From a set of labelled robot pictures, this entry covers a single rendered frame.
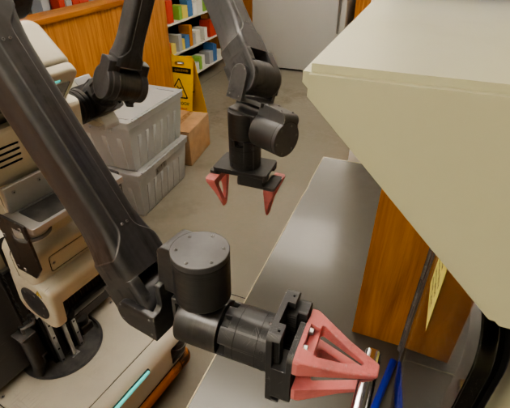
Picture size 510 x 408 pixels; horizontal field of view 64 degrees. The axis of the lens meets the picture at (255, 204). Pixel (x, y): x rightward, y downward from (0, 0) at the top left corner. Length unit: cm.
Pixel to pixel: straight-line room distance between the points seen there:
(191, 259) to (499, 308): 26
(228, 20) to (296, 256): 50
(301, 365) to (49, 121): 33
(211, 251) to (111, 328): 135
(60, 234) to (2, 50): 74
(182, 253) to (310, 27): 497
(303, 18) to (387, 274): 475
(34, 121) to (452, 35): 37
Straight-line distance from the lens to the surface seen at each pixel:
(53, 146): 45
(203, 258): 38
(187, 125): 321
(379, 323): 77
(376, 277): 69
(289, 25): 535
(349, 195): 114
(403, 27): 22
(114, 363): 161
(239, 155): 71
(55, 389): 162
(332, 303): 83
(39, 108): 46
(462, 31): 22
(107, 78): 100
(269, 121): 65
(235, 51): 70
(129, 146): 244
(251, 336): 41
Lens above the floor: 155
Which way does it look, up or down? 35 degrees down
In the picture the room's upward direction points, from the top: straight up
